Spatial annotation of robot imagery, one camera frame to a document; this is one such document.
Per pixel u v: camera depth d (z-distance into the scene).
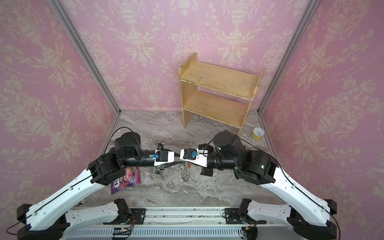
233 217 0.73
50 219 0.39
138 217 0.74
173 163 0.47
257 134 1.00
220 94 1.13
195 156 0.42
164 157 0.43
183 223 0.73
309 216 0.37
